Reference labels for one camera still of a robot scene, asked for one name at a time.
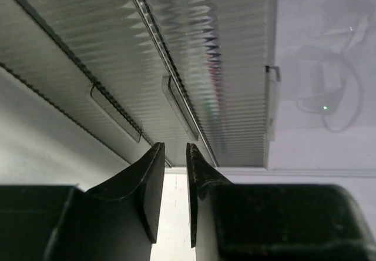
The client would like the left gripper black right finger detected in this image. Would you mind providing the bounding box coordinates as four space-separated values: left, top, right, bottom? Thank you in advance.
186 143 233 248

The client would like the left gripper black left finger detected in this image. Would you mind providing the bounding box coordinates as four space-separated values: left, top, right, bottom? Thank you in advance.
86 142 165 243

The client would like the clear acrylic drawer organizer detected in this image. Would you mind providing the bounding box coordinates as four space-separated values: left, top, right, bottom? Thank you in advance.
1 0 277 168

